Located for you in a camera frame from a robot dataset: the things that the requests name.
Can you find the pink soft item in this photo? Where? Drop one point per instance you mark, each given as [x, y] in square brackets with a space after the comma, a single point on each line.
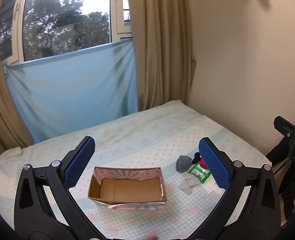
[202, 163]

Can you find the cardboard box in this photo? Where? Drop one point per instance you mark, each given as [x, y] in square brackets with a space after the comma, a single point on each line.
[127, 187]

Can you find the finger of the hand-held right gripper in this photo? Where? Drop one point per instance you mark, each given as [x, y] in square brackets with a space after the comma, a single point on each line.
[286, 128]

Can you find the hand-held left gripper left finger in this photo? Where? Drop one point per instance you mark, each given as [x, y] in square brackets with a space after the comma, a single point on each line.
[78, 162]

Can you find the green wipes packet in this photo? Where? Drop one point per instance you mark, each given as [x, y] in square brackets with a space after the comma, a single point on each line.
[198, 173]

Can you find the grey sock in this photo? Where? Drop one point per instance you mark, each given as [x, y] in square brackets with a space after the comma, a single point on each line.
[183, 163]

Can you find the dark navy sock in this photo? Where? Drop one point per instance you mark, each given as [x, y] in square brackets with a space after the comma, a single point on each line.
[195, 158]

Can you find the light blue cloth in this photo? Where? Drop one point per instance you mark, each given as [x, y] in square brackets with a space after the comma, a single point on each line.
[75, 87]

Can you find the window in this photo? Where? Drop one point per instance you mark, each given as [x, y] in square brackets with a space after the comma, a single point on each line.
[62, 17]

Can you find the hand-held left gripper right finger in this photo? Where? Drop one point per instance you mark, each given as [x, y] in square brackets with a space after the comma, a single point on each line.
[215, 163]

